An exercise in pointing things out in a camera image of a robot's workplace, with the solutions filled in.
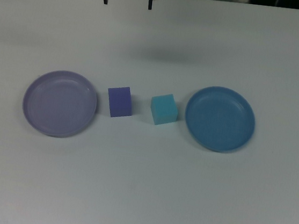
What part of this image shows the purple foam cube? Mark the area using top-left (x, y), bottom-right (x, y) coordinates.
top-left (104, 84), bottom-right (136, 120)

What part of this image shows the cyan foam cube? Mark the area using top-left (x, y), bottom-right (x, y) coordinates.
top-left (148, 91), bottom-right (180, 128)

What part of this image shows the purple round plate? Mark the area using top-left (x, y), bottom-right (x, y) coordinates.
top-left (19, 66), bottom-right (102, 142)

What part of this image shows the blue round plate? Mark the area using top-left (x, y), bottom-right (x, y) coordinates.
top-left (180, 82), bottom-right (260, 157)

